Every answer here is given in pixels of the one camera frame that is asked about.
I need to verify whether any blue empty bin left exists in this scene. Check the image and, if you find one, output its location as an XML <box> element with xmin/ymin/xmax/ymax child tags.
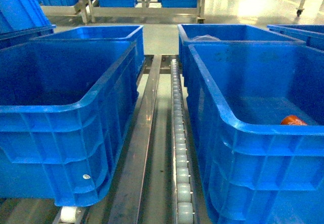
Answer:
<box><xmin>1</xmin><ymin>41</ymin><xmax>138</xmax><ymax>207</ymax></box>

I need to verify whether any steel divider rail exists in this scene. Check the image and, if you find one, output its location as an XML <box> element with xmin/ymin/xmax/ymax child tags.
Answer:
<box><xmin>108</xmin><ymin>54</ymin><xmax>162</xmax><ymax>223</ymax></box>

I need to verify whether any large blue bin upper right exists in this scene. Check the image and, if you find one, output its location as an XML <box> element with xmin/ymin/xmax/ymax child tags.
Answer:
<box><xmin>267</xmin><ymin>24</ymin><xmax>324</xmax><ymax>51</ymax></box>

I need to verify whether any blue empty bin right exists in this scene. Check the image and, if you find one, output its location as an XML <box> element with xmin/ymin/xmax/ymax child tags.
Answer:
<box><xmin>187</xmin><ymin>43</ymin><xmax>323</xmax><ymax>223</ymax></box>

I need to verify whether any large blue bin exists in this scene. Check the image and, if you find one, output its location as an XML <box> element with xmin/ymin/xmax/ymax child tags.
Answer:
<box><xmin>267</xmin><ymin>24</ymin><xmax>324</xmax><ymax>51</ymax></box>
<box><xmin>1</xmin><ymin>0</ymin><xmax>55</xmax><ymax>49</ymax></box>

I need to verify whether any large blue bin upper left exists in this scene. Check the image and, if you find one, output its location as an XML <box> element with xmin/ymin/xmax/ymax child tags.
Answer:
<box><xmin>1</xmin><ymin>0</ymin><xmax>55</xmax><ymax>49</ymax></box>

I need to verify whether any blue bin behind right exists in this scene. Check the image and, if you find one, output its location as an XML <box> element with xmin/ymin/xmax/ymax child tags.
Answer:
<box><xmin>178</xmin><ymin>24</ymin><xmax>306</xmax><ymax>86</ymax></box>

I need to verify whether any white roller track strip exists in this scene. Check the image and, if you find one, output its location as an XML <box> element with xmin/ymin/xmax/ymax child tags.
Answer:
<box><xmin>170</xmin><ymin>59</ymin><xmax>194</xmax><ymax>223</ymax></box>

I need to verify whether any blue empty bin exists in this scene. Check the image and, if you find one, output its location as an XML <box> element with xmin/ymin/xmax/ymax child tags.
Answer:
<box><xmin>187</xmin><ymin>43</ymin><xmax>323</xmax><ymax>223</ymax></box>
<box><xmin>1</xmin><ymin>41</ymin><xmax>138</xmax><ymax>207</ymax></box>

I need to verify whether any blue bin behind left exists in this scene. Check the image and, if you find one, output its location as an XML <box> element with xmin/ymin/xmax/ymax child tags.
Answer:
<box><xmin>29</xmin><ymin>25</ymin><xmax>145</xmax><ymax>83</ymax></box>

